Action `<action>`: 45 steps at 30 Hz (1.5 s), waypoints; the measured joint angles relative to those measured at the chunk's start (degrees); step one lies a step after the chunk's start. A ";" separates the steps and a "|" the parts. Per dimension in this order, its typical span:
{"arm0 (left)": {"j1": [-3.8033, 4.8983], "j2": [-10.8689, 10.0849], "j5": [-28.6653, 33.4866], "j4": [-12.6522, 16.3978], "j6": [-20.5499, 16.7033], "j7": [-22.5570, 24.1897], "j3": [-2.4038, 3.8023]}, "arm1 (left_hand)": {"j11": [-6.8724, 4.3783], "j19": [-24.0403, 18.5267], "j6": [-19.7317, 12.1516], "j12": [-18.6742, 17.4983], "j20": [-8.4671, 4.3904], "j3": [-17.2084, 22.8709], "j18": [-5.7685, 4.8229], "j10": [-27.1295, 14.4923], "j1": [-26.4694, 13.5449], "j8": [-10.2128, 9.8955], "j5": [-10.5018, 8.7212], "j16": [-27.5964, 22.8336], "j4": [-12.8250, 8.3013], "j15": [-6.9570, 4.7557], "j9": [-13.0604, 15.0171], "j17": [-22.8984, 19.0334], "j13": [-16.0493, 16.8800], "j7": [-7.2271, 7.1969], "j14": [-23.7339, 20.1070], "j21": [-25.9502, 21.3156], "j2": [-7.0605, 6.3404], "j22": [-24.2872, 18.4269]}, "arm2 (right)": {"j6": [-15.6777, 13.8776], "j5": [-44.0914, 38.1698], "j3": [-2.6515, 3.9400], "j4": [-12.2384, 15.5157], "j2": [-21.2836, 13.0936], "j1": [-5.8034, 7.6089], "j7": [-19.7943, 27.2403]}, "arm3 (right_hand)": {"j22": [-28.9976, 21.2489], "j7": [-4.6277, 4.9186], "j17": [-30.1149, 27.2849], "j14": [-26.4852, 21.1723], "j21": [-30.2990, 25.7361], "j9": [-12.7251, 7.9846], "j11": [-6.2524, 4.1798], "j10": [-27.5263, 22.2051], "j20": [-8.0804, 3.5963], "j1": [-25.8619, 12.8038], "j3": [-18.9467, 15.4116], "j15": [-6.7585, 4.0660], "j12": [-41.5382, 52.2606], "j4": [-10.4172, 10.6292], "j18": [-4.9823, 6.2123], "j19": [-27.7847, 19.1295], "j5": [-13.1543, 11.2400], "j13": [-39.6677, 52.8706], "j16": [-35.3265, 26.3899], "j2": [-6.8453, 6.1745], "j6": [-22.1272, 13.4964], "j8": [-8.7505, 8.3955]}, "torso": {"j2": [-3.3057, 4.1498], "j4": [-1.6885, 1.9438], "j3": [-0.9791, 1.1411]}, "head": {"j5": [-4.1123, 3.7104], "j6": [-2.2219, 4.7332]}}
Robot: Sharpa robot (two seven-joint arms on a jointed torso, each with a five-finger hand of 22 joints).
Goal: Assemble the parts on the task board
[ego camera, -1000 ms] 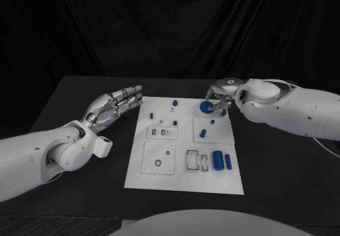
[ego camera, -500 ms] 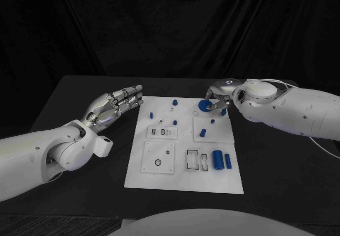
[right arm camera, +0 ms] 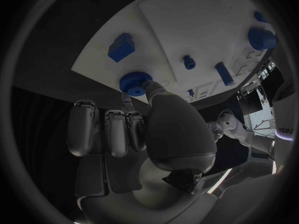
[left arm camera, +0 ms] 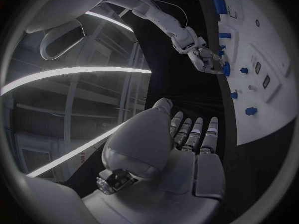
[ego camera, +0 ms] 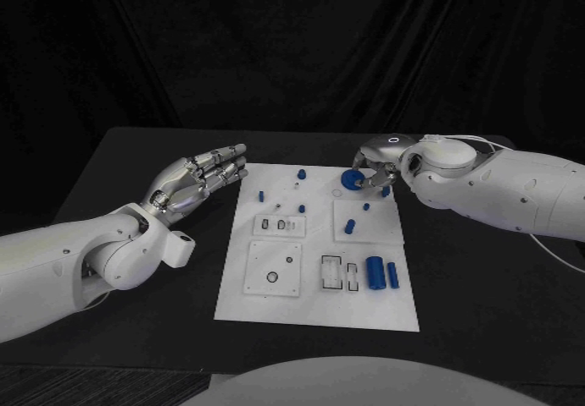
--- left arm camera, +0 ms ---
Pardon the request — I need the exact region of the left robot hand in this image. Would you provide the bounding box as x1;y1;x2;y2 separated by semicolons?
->
81;97;226;224

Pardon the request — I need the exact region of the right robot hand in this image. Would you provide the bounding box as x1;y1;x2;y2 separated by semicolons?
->
186;47;228;75

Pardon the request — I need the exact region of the blue gear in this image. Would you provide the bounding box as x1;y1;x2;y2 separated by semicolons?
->
222;61;231;77

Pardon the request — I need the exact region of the large blue cylinder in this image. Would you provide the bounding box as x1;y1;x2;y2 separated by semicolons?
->
212;0;228;15

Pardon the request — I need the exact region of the white task board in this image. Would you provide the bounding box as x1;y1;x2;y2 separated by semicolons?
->
208;0;299;146

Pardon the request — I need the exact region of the white cable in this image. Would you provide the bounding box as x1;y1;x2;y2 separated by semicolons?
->
116;0;189;28

